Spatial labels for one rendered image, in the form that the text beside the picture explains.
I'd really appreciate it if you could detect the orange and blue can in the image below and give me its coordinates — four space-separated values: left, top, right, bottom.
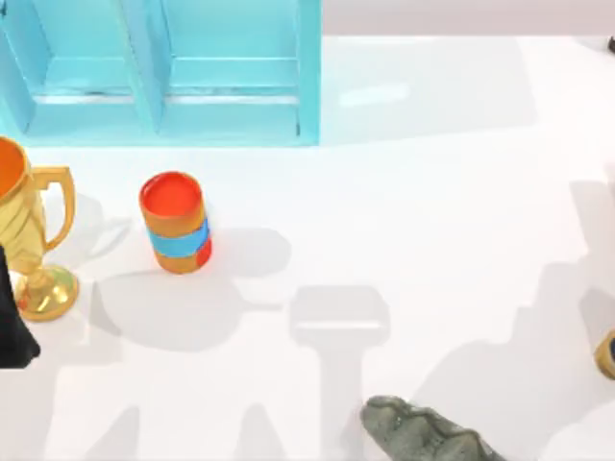
138 171 213 276

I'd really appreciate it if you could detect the grey-green shoe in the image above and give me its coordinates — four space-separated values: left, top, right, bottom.
359 395 506 461

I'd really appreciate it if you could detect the light blue rack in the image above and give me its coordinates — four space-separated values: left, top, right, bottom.
0 0 322 148

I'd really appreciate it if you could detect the gold trophy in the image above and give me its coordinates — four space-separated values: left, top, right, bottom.
0 136 80 322

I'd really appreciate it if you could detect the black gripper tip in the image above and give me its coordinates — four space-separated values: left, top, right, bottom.
0 245 42 371

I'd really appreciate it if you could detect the yellow and blue object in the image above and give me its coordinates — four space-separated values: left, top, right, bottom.
593 328 615 380

